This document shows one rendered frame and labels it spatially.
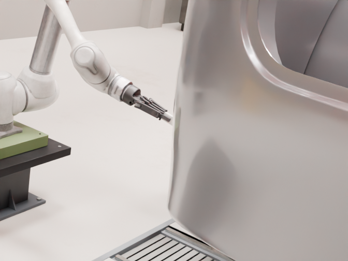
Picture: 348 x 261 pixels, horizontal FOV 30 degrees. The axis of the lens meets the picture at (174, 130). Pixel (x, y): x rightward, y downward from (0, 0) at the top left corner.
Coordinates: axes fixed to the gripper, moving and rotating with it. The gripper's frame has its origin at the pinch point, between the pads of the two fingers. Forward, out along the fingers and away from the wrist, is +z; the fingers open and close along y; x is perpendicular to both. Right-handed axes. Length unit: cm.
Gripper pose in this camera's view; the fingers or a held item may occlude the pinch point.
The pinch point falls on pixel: (171, 119)
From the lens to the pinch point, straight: 239.6
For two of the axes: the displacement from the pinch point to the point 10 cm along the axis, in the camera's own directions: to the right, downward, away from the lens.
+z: 8.2, 5.1, -2.7
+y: -3.9, 1.5, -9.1
